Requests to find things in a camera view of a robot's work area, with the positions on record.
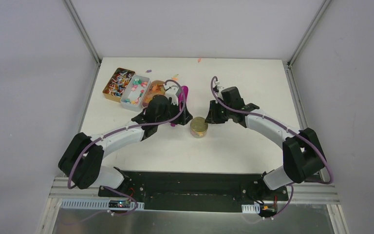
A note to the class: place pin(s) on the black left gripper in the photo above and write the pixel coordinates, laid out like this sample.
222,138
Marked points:
185,114

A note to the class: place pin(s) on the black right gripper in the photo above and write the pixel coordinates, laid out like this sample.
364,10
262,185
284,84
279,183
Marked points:
212,117

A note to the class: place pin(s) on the gold jar lid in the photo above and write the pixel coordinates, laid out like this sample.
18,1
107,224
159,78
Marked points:
198,125

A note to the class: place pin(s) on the clear plastic jar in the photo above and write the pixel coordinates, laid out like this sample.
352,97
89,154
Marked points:
198,133

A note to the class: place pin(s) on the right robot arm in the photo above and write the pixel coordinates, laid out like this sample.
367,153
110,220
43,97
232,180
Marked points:
302,155

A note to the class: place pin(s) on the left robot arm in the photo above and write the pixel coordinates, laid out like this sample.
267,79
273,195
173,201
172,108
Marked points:
82,160

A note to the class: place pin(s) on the spilled orange green gummy candy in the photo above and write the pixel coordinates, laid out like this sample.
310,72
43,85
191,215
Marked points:
175,77

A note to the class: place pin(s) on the pink gummy candy box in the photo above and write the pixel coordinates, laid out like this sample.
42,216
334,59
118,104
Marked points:
155,88

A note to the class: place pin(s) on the white star candy box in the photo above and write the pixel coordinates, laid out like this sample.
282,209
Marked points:
134,93

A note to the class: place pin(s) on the yellow lollipop box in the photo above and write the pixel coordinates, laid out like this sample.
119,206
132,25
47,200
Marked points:
117,84

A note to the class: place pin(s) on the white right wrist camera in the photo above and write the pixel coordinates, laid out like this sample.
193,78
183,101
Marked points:
218,90

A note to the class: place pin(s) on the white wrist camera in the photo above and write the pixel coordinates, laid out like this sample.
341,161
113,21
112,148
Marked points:
172,93
218,90

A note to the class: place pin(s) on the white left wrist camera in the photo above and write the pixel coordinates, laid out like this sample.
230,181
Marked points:
172,93

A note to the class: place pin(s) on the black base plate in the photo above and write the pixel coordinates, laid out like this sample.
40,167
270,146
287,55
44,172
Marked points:
198,192

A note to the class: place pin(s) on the right white cable duct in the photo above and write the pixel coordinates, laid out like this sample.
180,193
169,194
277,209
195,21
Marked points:
251,208

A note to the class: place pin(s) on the white cable duct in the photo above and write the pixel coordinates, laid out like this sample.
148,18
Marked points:
251,208
101,204

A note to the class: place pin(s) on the left white cable duct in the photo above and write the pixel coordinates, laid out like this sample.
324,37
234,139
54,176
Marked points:
101,204

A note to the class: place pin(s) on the left aluminium frame post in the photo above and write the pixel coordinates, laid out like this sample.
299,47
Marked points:
82,30

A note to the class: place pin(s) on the aluminium frame post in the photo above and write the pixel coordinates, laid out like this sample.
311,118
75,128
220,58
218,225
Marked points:
82,30
309,31

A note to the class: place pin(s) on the right aluminium frame post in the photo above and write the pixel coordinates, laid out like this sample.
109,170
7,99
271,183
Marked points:
309,31

